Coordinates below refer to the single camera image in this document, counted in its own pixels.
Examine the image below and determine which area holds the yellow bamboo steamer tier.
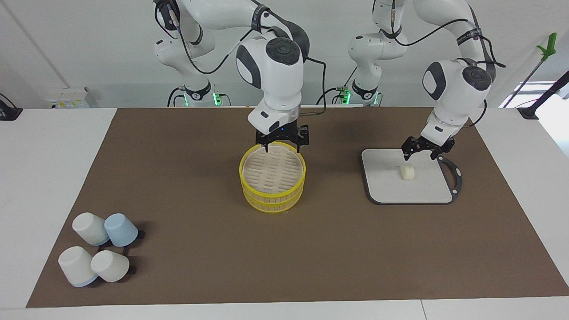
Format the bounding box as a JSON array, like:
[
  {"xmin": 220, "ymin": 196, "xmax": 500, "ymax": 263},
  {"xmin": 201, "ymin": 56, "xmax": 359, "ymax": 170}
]
[
  {"xmin": 239, "ymin": 142, "xmax": 307, "ymax": 197},
  {"xmin": 242, "ymin": 184, "xmax": 305, "ymax": 214}
]

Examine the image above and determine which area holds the white grey-rimmed cutting board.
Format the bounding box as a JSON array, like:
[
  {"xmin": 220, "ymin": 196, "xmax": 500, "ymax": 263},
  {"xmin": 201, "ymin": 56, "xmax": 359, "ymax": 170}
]
[{"xmin": 361, "ymin": 148, "xmax": 463, "ymax": 206}]

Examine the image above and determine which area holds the brown table mat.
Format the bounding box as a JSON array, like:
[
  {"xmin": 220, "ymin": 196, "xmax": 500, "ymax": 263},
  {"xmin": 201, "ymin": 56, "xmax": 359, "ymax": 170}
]
[{"xmin": 26, "ymin": 107, "xmax": 569, "ymax": 308}]

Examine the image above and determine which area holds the black pole with base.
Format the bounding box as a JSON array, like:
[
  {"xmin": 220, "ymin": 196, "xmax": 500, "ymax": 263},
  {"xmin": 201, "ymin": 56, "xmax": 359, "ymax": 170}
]
[{"xmin": 517, "ymin": 70, "xmax": 569, "ymax": 120}]

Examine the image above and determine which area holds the green-tipped grey rod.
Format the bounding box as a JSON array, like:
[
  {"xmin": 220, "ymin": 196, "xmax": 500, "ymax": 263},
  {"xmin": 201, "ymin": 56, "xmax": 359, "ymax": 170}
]
[{"xmin": 502, "ymin": 32, "xmax": 558, "ymax": 108}]

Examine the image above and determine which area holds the light blue plastic cup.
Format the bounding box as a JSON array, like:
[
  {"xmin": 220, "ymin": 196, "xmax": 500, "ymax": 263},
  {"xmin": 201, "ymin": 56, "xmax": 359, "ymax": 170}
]
[{"xmin": 104, "ymin": 213, "xmax": 139, "ymax": 248}]

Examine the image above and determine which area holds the white plastic cup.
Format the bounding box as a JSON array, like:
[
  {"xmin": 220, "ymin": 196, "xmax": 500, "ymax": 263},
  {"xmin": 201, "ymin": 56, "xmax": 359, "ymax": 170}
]
[
  {"xmin": 72, "ymin": 212, "xmax": 110, "ymax": 246},
  {"xmin": 91, "ymin": 250, "xmax": 130, "ymax": 283}
]

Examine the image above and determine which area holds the white cup with blue rim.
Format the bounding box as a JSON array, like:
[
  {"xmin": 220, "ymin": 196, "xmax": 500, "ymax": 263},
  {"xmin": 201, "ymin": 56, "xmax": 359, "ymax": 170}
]
[{"xmin": 58, "ymin": 246, "xmax": 99, "ymax": 288}]

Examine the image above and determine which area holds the black table clamp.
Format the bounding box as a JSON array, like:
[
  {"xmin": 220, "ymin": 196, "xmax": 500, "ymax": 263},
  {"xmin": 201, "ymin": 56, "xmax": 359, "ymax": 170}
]
[{"xmin": 0, "ymin": 93, "xmax": 23, "ymax": 121}]

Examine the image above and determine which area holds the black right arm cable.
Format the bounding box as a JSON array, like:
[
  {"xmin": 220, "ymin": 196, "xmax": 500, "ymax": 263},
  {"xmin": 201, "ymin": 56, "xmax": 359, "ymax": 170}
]
[{"xmin": 154, "ymin": 0, "xmax": 328, "ymax": 118}]

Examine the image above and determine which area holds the white wall socket box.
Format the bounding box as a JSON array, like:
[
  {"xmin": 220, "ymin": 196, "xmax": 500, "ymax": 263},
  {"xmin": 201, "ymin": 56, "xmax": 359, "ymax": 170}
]
[{"xmin": 47, "ymin": 87, "xmax": 96, "ymax": 109}]

